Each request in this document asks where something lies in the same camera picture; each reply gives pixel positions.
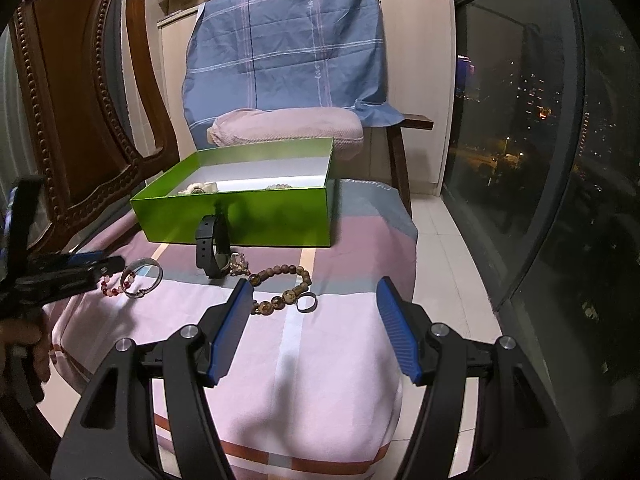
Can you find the pink pillow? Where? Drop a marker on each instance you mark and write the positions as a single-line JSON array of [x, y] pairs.
[[285, 125]]

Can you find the person's left hand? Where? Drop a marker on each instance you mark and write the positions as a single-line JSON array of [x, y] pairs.
[[22, 332]]

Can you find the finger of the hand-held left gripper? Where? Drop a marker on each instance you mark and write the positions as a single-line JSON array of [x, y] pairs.
[[65, 282], [65, 261]]

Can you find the pink plaid blanket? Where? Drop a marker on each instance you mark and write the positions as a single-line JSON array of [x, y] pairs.
[[300, 385]]

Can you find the green cardboard box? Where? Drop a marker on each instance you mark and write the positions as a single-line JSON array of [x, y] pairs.
[[250, 220]]

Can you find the gold charm jewelry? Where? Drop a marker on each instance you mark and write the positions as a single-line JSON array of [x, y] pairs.
[[239, 262]]

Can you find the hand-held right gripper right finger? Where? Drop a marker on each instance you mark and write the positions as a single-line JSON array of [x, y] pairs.
[[397, 330]]

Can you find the carved wooden chair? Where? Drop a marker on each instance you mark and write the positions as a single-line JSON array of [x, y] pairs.
[[75, 110]]

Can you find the silver bangle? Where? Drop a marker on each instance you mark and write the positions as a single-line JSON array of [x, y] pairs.
[[161, 275]]

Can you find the white wristwatch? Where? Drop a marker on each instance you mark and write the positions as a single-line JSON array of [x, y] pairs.
[[197, 189]]

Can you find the black wristwatch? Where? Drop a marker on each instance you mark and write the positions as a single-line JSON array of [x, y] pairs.
[[205, 255]]

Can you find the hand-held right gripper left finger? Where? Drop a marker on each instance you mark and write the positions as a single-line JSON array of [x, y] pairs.
[[232, 330]]

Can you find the dark wooden armchair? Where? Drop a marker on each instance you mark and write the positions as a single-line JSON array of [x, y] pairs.
[[420, 121]]

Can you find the blue plaid cloth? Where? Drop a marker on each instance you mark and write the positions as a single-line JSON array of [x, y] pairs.
[[280, 50]]

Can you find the dark framed glass window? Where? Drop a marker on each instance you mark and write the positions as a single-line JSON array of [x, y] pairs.
[[565, 110]]

